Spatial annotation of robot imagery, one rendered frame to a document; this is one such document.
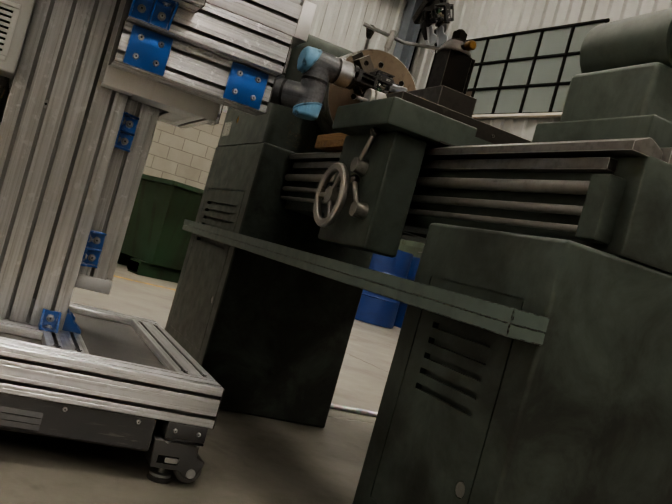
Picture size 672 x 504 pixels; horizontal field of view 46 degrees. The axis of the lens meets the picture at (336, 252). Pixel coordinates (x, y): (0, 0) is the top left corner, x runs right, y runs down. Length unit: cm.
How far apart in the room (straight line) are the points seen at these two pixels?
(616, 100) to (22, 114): 127
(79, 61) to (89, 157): 22
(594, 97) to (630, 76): 8
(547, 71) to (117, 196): 1044
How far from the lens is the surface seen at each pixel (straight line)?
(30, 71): 194
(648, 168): 129
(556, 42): 1222
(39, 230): 194
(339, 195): 178
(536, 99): 1203
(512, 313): 115
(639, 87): 145
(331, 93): 247
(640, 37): 151
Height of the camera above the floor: 56
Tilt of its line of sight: 1 degrees up
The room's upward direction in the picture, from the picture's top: 16 degrees clockwise
